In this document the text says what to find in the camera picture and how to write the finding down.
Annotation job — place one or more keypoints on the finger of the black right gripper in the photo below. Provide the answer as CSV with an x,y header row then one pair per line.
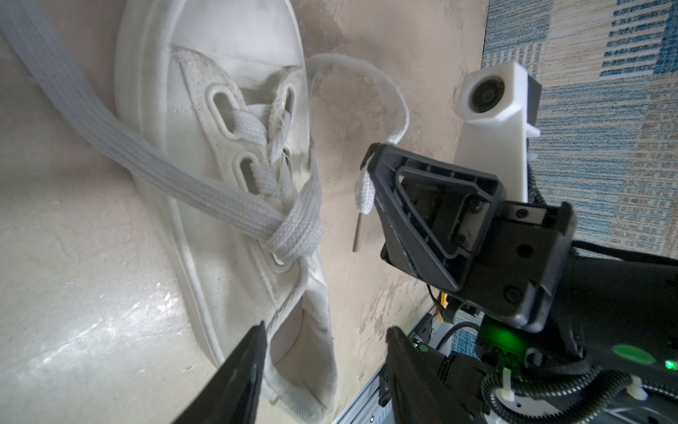
x,y
434,216

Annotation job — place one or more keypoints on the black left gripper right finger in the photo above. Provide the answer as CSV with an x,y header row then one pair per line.
x,y
426,386

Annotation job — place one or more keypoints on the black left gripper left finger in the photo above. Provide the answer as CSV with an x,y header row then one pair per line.
x,y
232,395

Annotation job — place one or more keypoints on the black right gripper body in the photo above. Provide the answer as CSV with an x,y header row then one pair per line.
x,y
516,274

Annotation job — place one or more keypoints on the white canvas sneaker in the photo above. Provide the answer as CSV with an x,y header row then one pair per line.
x,y
220,87

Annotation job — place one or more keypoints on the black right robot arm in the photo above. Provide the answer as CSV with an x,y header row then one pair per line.
x,y
571,332

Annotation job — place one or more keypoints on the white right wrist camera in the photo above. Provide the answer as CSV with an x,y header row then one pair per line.
x,y
498,106

